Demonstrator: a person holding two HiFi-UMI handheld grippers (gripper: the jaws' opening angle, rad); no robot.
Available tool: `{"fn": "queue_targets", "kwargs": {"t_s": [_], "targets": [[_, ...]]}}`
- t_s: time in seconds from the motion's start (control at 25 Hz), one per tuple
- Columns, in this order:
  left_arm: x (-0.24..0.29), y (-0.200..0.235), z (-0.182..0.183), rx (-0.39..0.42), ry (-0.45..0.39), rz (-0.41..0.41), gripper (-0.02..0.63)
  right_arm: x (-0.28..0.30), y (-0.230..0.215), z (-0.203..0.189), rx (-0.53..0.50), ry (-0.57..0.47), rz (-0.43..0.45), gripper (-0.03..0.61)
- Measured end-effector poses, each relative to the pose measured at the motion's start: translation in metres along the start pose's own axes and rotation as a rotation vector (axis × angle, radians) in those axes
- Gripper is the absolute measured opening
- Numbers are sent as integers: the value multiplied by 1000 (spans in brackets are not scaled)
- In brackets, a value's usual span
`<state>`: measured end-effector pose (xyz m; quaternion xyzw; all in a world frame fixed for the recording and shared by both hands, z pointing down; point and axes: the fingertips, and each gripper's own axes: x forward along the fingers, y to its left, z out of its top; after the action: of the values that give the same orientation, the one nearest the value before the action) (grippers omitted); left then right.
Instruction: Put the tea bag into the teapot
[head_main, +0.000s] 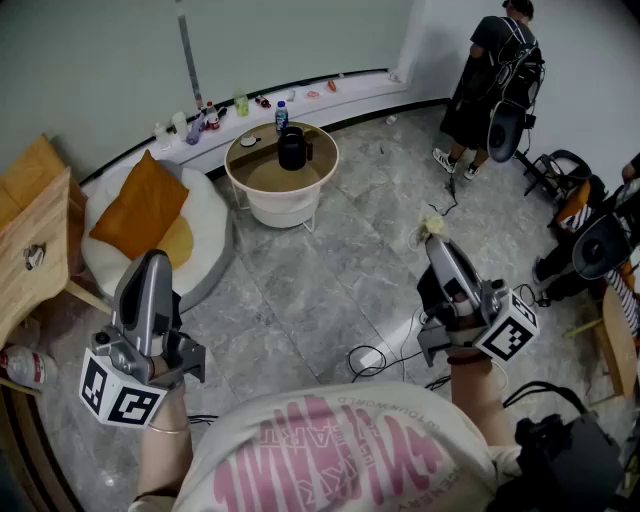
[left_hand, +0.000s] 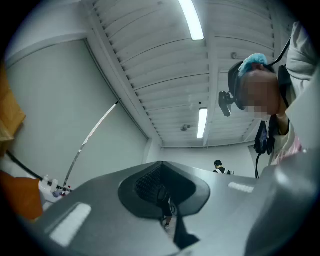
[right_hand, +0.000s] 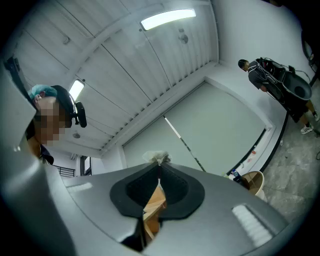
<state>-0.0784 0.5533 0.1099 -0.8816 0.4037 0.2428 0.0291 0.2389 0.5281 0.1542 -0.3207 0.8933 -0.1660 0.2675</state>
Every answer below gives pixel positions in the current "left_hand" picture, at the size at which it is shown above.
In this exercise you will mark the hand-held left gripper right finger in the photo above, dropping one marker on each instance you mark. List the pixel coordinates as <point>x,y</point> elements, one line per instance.
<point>220,212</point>

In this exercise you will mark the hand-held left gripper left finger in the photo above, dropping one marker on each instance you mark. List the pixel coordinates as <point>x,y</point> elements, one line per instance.
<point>100,212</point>

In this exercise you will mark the white bottle red label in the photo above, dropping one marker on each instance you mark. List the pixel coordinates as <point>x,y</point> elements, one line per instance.
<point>66,190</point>

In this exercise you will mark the white paper cup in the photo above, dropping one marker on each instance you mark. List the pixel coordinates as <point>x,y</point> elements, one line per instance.
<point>55,184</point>

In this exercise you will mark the curved white ledge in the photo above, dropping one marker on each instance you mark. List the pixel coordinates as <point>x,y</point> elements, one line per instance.
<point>47,201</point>

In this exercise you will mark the clear glass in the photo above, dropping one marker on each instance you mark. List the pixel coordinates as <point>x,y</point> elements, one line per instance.
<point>46,182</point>

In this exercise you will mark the orange cushion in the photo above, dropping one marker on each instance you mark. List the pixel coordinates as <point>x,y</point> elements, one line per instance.
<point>17,195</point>

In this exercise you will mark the round ceiling sensor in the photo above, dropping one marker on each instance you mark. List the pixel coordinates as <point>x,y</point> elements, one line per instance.
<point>234,55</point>
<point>185,127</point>

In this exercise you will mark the long ceiling light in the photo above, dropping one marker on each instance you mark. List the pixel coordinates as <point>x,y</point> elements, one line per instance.
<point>202,122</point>
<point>192,20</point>

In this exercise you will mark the person's head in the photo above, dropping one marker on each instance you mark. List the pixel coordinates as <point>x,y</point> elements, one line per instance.
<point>260,92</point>

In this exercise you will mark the blue hair cap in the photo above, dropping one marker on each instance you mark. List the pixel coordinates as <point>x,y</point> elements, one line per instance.
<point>253,61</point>

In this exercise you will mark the cream pink-printed T-shirt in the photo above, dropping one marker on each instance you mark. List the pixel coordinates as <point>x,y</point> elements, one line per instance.
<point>300,55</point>

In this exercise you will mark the silver wall strip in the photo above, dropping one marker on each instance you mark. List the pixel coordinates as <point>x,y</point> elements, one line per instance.
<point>87,140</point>

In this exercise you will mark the black head camera rig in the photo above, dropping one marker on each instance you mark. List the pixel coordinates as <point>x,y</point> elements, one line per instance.
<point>233,80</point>

